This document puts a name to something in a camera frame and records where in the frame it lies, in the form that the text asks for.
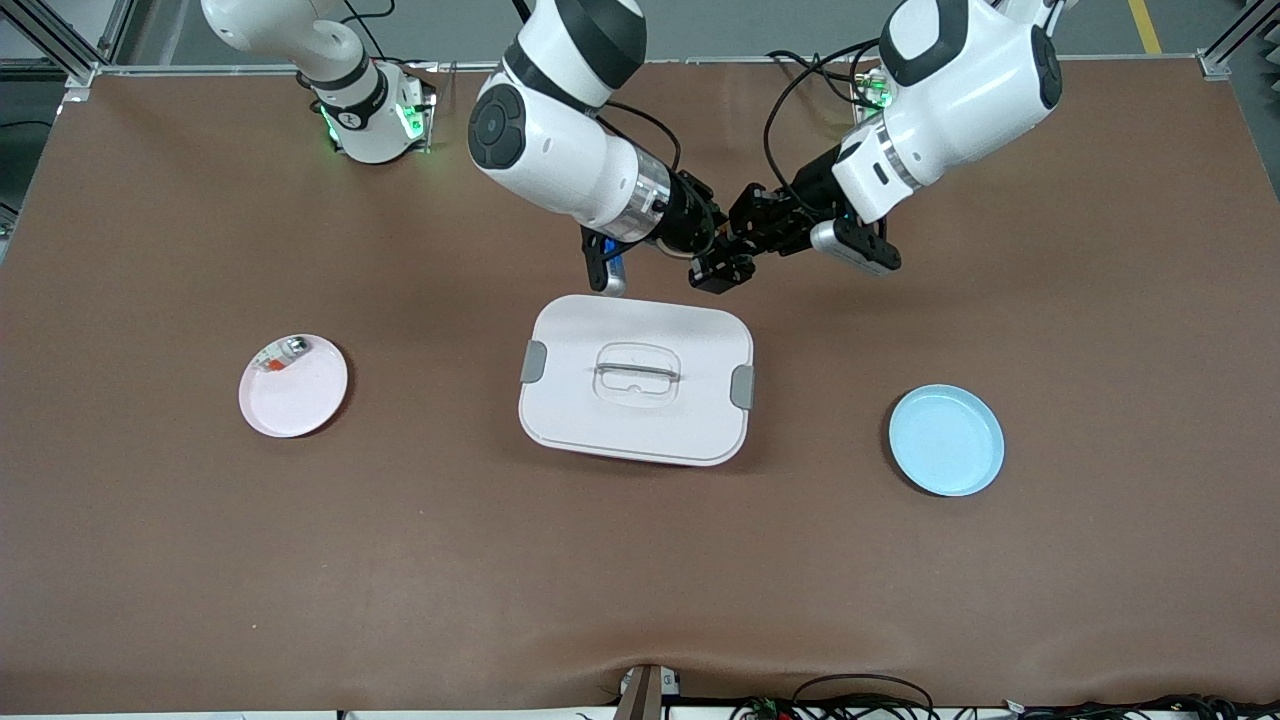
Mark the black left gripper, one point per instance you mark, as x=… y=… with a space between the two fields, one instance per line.
x=812 y=194

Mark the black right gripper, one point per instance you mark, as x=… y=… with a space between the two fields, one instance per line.
x=687 y=219

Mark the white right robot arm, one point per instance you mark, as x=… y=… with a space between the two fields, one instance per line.
x=560 y=150

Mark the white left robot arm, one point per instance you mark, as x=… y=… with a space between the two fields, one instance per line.
x=950 y=100

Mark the white lidded storage box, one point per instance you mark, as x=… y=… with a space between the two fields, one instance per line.
x=635 y=380

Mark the light blue round plate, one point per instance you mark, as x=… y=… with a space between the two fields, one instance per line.
x=946 y=440

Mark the pink round plate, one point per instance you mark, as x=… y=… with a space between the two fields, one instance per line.
x=295 y=400

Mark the grey mounting bracket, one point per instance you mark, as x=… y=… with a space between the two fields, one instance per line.
x=645 y=695

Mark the white switch with orange tab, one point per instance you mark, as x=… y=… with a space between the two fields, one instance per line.
x=272 y=360

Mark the aluminium frame profile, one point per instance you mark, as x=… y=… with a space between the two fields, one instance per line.
x=118 y=30
x=1225 y=45

